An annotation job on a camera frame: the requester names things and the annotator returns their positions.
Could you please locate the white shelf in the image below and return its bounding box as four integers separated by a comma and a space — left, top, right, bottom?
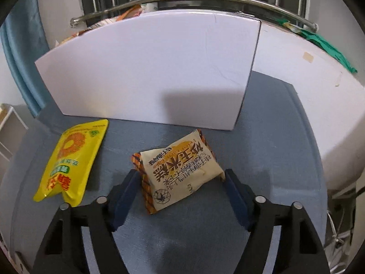
0, 104, 29, 164

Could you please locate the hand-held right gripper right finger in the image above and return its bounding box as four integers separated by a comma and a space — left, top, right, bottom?
222, 168, 332, 274

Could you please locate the blue grey cloth cover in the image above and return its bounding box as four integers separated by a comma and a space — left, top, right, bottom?
5, 71, 329, 274

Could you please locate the green cloth on sill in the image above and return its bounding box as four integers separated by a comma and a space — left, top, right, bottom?
274, 18, 359, 74

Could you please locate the bundle of cables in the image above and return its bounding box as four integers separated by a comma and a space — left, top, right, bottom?
324, 185, 365, 274

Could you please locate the beige orange snack packet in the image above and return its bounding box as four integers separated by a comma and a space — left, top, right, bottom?
131, 129, 226, 215

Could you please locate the white cardboard box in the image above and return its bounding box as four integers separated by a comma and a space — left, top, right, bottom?
34, 9, 262, 132

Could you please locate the yellow ring print snack pouch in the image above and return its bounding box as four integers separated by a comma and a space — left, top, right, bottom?
33, 119, 110, 208

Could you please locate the orange packet on sill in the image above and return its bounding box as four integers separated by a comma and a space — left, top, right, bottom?
55, 4, 143, 45

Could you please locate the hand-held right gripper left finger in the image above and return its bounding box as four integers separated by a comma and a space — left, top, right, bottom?
32, 168, 143, 274

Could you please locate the blue curtain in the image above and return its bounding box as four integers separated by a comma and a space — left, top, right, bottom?
0, 0, 52, 118

